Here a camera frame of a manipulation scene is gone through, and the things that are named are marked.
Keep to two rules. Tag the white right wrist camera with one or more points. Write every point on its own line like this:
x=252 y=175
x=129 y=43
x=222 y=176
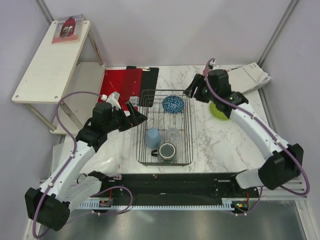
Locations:
x=211 y=64

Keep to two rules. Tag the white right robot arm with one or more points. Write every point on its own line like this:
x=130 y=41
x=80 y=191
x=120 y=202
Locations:
x=283 y=161

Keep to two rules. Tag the light blue cable duct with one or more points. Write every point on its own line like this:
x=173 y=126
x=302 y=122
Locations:
x=102 y=204

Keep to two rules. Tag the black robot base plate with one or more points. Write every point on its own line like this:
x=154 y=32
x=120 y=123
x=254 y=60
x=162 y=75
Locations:
x=174 y=188

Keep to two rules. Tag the white spiral notebook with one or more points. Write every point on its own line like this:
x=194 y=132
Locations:
x=247 y=78

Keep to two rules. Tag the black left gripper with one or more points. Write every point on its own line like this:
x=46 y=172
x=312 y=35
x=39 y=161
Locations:
x=136 y=117

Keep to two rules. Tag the red illustrated book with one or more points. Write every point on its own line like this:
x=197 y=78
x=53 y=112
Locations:
x=68 y=29

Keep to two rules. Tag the red transparent plastic folder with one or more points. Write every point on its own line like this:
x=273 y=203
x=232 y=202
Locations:
x=126 y=82

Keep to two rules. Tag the blue patterned ceramic bowl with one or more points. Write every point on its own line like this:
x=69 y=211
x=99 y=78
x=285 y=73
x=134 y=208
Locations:
x=173 y=104

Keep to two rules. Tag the lime green plastic plate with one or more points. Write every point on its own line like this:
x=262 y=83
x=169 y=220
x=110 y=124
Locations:
x=216 y=113

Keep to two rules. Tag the black wire dish rack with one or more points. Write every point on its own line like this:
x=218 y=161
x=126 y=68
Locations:
x=158 y=118

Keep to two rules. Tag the black clipboard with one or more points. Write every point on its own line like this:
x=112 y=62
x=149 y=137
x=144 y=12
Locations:
x=148 y=84

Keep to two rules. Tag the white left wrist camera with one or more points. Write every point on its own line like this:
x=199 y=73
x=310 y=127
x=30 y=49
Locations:
x=112 y=99

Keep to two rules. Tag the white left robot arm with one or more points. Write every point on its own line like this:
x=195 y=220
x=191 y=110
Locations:
x=52 y=203

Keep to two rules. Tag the white two-tier shelf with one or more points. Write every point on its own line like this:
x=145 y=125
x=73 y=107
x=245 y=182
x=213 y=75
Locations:
x=56 y=71

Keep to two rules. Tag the dark green ceramic mug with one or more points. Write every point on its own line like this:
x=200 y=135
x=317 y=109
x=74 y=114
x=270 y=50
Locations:
x=166 y=153

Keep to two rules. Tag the clear glass tumbler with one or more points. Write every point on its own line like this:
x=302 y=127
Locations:
x=172 y=135

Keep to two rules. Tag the light blue plastic cup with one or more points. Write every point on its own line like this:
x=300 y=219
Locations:
x=153 y=138

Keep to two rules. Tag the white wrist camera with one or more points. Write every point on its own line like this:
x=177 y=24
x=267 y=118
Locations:
x=211 y=64
x=112 y=99

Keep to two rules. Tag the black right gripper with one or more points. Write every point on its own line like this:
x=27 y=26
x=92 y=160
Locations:
x=199 y=80

